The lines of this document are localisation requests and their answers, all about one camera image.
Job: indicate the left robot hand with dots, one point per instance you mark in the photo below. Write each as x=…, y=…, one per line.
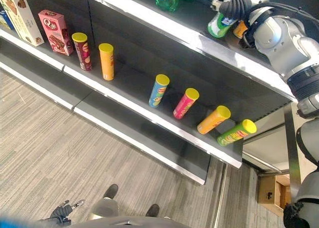
x=61, y=213

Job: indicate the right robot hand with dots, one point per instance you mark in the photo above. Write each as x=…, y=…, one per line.
x=234, y=6

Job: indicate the green and white bottle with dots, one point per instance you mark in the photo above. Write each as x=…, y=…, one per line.
x=219, y=26

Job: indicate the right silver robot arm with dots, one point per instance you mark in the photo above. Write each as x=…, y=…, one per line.
x=281, y=38

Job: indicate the silver robot leg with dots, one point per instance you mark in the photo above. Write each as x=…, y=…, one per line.
x=103, y=209

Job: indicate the dark robot foot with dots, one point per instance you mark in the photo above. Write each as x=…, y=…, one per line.
x=152, y=210
x=111, y=191

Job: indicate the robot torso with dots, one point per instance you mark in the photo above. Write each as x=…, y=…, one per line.
x=139, y=222

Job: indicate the dark grey shelf unit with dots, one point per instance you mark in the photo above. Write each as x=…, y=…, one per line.
x=154, y=53

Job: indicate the pink chips can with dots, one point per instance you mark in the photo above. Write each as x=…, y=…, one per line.
x=185, y=104

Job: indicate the blue chips can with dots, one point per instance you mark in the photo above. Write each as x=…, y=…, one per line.
x=157, y=92

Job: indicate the orange chips can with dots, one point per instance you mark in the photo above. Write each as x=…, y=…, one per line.
x=107, y=62
x=213, y=121

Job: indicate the dark grey block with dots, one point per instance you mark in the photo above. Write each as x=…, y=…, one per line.
x=227, y=126

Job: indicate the green chips can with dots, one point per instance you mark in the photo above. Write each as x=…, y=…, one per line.
x=234, y=134

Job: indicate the maroon chips can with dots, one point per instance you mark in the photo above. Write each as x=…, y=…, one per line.
x=83, y=52

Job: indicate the pink chocolate pie box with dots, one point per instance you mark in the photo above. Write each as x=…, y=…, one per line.
x=56, y=32

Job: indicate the cardboard box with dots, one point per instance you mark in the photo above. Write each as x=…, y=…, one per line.
x=268, y=195

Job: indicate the beige cookie box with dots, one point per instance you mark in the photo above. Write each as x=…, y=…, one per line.
x=21, y=16

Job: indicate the blue snack box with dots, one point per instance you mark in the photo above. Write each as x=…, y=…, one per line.
x=5, y=20

